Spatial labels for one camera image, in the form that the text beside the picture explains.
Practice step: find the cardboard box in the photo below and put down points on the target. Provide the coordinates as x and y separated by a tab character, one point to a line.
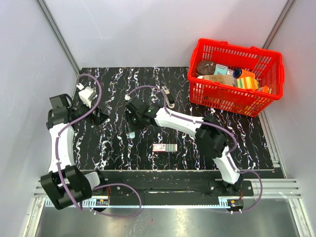
223	79

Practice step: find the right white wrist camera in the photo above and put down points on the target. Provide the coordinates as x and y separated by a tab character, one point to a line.
127	98

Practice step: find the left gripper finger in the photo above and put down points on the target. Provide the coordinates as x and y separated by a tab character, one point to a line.
96	112
99	119

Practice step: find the brown round object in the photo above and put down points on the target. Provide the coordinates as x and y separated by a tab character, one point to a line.
206	67

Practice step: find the teal small box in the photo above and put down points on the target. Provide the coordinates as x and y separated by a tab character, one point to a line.
220	69

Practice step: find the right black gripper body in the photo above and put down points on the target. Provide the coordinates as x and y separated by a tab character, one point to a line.
135	120

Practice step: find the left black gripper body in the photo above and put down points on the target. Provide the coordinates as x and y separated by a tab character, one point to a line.
78	111

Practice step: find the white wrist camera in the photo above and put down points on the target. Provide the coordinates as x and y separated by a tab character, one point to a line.
86	94
127	98

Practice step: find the orange bottle blue cap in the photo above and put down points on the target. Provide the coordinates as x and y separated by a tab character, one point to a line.
240	73

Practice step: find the orange small package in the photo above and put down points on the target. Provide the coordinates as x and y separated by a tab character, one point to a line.
265	89

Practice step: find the yellow green sponge pack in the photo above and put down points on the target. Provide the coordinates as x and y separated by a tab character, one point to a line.
247	83

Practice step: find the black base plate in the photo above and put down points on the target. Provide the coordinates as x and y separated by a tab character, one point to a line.
162	188

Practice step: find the red plastic basket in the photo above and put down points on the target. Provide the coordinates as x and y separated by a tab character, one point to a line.
267	65

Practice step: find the aluminium rail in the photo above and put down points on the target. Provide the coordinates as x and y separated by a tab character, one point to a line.
122	197

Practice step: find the staple box with staples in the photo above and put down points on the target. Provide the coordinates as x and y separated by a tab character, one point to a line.
165	148

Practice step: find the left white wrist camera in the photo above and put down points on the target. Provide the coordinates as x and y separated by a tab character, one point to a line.
86	94

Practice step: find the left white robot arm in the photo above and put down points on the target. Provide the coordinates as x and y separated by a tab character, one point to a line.
64	183

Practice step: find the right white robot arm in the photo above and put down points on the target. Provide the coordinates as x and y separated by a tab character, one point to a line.
210	138

